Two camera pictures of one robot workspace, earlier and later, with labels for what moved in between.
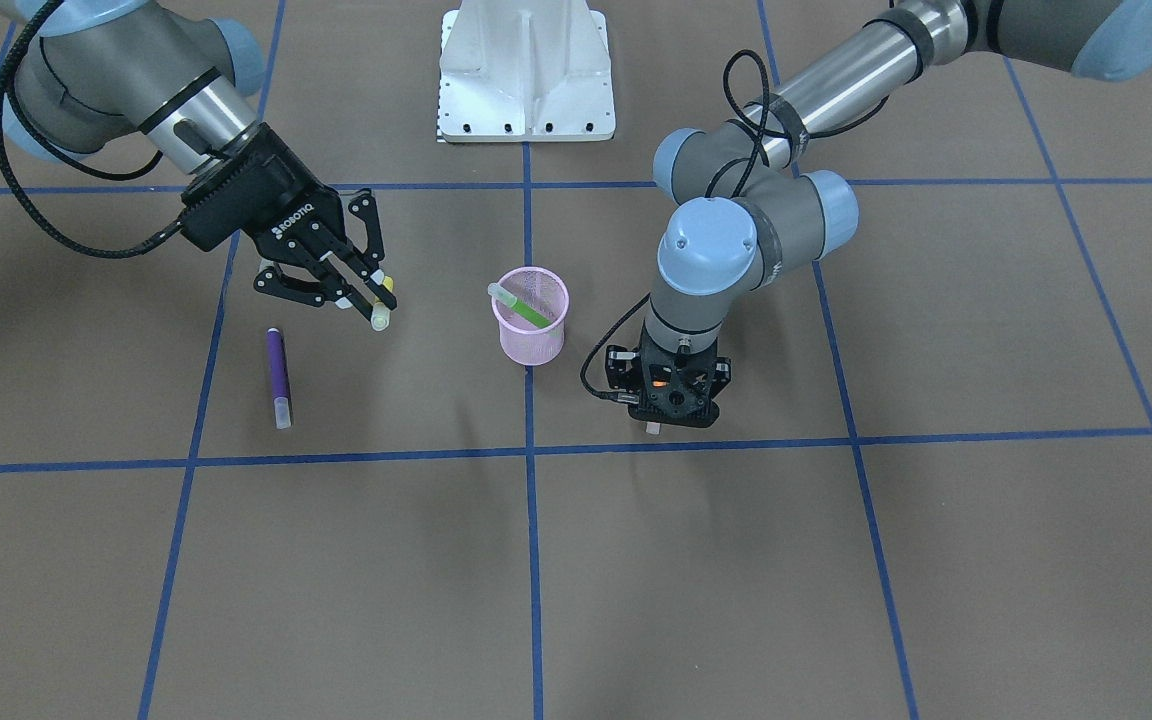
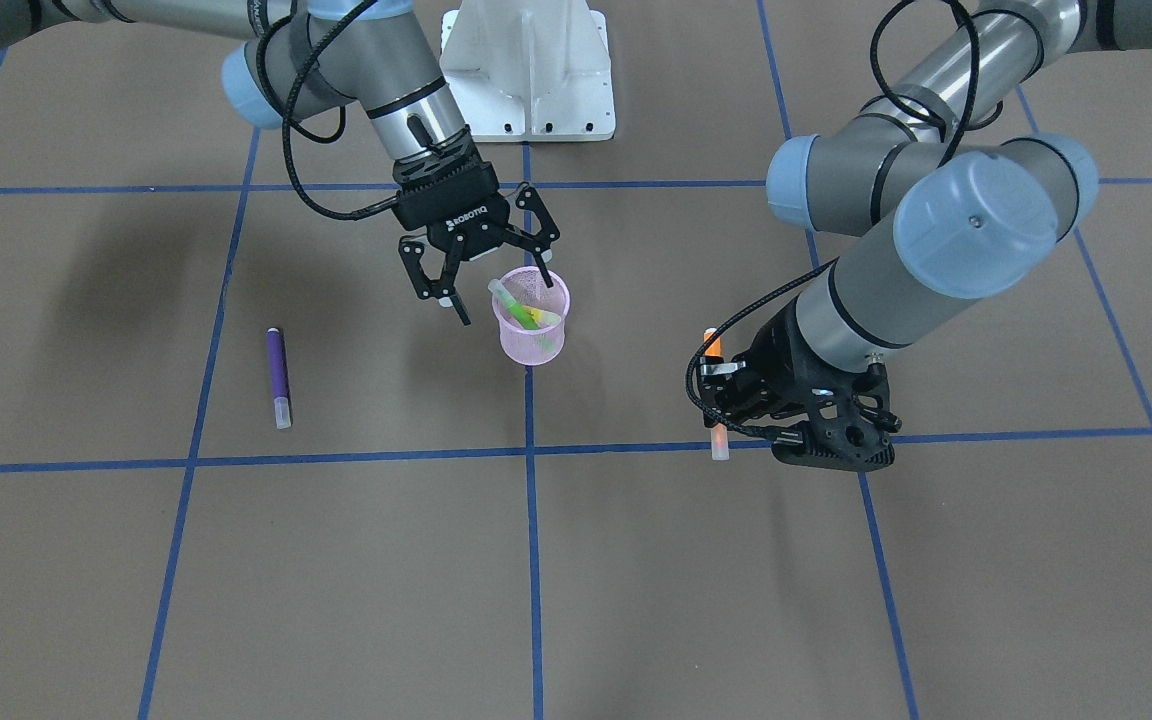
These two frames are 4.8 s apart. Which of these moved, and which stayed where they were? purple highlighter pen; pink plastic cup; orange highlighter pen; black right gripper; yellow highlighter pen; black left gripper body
Moved: orange highlighter pen; black right gripper; black left gripper body; yellow highlighter pen
Stayed: purple highlighter pen; pink plastic cup
